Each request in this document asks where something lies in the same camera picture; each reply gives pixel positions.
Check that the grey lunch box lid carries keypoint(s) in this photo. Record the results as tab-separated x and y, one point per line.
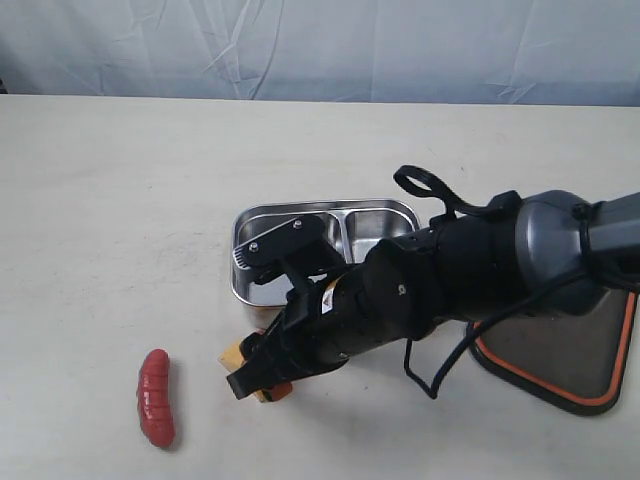
576	364

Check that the yellow toy cheese wedge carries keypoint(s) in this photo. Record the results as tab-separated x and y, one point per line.
232	359

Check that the white backdrop cloth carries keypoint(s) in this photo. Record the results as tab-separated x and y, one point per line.
487	52

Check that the red toy sausage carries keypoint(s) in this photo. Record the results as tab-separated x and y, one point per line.
153	400

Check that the steel two-compartment lunch box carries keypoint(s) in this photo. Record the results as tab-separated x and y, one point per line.
352	227

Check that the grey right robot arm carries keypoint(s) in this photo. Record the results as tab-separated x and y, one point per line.
552	252

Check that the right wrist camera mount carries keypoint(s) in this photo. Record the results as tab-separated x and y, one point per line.
274	253

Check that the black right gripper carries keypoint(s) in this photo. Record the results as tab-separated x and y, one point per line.
393	294

